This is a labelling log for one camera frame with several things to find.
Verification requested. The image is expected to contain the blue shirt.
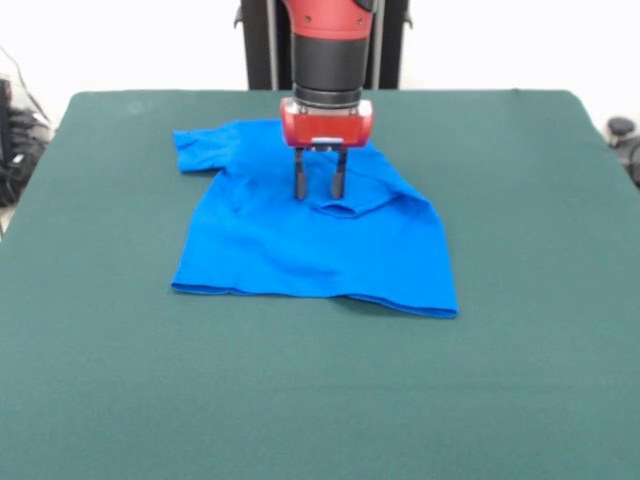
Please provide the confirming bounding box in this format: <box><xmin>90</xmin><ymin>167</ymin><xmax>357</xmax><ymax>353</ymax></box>
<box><xmin>168</xmin><ymin>118</ymin><xmax>459</xmax><ymax>319</ymax></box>

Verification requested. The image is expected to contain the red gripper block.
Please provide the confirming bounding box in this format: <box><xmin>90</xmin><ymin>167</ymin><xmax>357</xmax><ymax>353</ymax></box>
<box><xmin>279</xmin><ymin>96</ymin><xmax>375</xmax><ymax>202</ymax></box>

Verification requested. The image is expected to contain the dark green table cloth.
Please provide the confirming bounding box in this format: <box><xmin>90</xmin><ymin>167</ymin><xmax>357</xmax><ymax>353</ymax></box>
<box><xmin>0</xmin><ymin>88</ymin><xmax>640</xmax><ymax>480</ymax></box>

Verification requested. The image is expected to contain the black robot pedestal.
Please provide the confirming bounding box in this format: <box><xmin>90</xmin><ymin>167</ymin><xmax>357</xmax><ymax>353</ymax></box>
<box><xmin>233</xmin><ymin>0</ymin><xmax>415</xmax><ymax>92</ymax></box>

